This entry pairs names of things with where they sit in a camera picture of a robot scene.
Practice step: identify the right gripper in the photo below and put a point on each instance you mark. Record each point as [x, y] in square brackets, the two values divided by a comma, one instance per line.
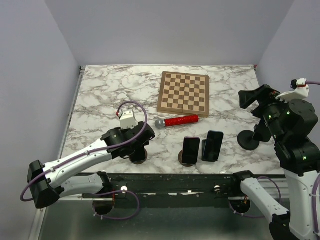
[258, 112]

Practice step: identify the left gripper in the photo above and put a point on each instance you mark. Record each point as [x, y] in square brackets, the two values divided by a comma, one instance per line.
[124, 131]

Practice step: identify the black round-base phone holder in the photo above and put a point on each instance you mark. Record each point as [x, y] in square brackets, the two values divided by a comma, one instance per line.
[250, 140]

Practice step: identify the black phone purple case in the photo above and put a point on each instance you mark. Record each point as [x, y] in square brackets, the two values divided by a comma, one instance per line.
[190, 150]

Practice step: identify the black phone blue case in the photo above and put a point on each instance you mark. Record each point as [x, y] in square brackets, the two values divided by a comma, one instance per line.
[213, 146]

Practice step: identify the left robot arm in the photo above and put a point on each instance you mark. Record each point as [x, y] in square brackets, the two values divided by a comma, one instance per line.
[48, 182]

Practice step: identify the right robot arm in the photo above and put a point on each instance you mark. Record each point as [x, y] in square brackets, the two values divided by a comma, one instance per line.
[288, 119]

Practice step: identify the left round wooden phone stand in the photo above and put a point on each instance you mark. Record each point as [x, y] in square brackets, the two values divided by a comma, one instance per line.
[139, 156]

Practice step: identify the round wooden phone stand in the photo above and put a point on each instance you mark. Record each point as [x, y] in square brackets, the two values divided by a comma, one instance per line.
[139, 156]
[180, 160]

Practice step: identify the black folding phone stand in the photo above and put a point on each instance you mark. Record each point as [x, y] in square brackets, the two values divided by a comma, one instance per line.
[203, 148]

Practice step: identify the red glitter toy microphone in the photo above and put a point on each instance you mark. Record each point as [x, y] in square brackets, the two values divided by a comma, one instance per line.
[176, 121]

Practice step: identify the wooden chessboard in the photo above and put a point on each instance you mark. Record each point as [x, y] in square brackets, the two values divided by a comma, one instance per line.
[184, 94]

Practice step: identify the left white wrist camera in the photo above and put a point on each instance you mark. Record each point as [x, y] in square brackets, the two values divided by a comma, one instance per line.
[127, 119]

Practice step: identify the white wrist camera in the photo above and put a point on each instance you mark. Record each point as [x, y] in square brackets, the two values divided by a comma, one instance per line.
[300, 91]
[127, 119]

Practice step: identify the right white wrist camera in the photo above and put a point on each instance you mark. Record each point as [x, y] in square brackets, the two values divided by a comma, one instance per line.
[300, 91]

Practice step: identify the black mounting rail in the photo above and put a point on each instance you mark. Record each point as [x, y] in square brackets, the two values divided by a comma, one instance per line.
[155, 191]

